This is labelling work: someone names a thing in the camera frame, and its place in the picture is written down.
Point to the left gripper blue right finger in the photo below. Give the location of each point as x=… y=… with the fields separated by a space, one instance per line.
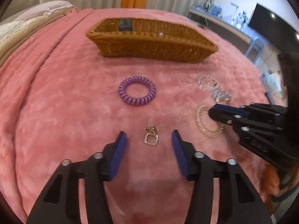
x=239 y=201

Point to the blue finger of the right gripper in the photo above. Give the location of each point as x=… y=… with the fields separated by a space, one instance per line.
x=224 y=113

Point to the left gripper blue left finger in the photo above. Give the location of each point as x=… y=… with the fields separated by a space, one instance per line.
x=58 y=201

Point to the silver butterfly bangle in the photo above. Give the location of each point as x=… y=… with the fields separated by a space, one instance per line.
x=221 y=96

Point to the gold square earring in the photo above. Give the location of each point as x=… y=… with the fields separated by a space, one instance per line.
x=151 y=137

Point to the long white desk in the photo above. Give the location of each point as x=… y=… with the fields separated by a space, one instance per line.
x=240 y=38

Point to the light blue stool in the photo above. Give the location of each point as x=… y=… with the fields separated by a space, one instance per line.
x=255 y=49

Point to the black curved monitor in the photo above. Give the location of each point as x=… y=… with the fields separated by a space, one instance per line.
x=273 y=28

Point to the pink fleece blanket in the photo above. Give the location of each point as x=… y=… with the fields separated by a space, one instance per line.
x=61 y=99

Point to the brown wicker basket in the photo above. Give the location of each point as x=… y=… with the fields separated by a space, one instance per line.
x=180 y=43

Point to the white desk lamp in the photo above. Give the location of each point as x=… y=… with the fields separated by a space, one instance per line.
x=236 y=9

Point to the black watch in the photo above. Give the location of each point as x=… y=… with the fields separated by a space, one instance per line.
x=125 y=24

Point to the beige quilt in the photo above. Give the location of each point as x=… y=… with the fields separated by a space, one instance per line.
x=9 y=45

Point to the white dotted pillow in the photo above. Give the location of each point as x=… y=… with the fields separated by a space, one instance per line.
x=9 y=28

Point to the lilac pillow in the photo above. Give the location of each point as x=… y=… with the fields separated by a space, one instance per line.
x=44 y=9

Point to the beige padded headboard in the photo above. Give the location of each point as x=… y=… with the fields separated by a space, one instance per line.
x=17 y=6

